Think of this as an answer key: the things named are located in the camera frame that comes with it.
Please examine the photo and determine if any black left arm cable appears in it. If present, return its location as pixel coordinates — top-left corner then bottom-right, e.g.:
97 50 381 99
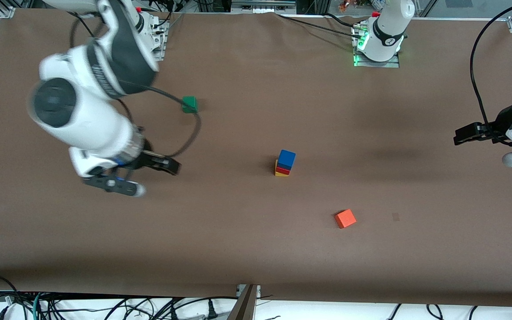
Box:
469 0 512 135

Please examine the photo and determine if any brown table mat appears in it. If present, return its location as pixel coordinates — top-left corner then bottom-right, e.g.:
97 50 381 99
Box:
0 8 512 308

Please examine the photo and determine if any green cable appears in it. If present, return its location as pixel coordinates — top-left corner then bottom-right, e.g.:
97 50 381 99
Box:
32 292 44 320

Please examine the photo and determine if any orange block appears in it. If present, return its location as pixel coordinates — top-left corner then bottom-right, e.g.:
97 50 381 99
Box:
334 208 357 229

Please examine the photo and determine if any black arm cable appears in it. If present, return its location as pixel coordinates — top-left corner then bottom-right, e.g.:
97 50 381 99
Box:
68 11 202 159
469 0 512 135

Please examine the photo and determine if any brown angled beam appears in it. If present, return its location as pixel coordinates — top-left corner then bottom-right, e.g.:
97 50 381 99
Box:
227 285 259 320

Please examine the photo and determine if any metal table edge bracket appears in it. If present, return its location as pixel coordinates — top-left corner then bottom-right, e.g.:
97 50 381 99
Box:
236 284 261 299

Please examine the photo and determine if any grey metal bar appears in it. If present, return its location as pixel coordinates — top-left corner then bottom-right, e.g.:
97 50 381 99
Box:
231 0 297 10

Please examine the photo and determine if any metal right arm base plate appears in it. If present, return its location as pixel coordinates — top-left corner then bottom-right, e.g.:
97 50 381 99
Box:
147 13 167 62

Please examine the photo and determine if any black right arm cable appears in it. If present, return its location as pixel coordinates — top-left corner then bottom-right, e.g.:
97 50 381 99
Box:
68 11 202 159

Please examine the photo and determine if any short black table cable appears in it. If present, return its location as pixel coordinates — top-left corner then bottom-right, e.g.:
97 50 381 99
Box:
323 13 357 28

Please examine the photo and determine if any long black table cable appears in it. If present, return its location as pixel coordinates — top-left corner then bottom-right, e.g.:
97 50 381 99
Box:
276 13 360 39

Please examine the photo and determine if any blue block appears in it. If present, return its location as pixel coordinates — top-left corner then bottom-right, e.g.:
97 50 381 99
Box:
277 149 296 170

